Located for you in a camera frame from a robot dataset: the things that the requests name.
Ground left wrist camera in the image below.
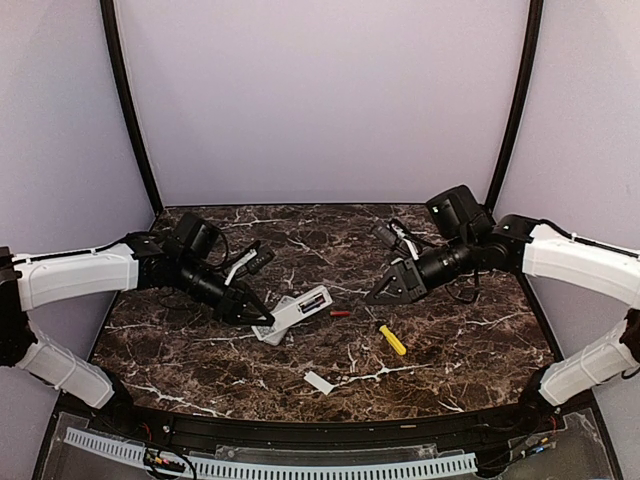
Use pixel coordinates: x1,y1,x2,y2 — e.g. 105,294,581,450
224,240,275,286

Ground white remote control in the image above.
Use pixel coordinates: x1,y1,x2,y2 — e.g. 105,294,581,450
252,296,297,346

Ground black right frame post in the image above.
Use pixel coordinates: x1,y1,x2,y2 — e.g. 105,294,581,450
484,0,544,213

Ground long white battery cover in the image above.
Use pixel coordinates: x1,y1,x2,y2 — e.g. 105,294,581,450
304,371,335,395

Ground yellow handled screwdriver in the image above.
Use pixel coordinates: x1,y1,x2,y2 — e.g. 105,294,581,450
367,310,407,356

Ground purple AAA battery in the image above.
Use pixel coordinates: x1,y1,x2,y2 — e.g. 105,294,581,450
298,295,325,314

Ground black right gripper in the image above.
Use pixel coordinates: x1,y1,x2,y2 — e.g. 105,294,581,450
366,231,478,304

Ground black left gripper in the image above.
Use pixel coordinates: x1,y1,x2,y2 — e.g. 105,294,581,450
175,255,274,325

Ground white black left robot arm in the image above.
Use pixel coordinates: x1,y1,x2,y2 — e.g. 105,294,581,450
1,213,275,436

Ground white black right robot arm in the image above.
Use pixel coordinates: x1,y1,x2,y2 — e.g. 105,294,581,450
365,185,639,434

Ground white slotted cable duct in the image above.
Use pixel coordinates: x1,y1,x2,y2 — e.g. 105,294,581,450
63,427,477,479

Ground black left frame post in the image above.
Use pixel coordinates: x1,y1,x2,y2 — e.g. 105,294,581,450
99,0,164,216

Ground black front rail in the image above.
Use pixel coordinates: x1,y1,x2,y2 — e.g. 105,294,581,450
54,387,601,454

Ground white air conditioner remote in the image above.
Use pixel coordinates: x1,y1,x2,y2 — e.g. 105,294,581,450
273,286,333,330

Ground black frame post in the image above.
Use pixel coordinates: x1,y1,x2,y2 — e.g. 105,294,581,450
484,0,544,213
99,0,164,216

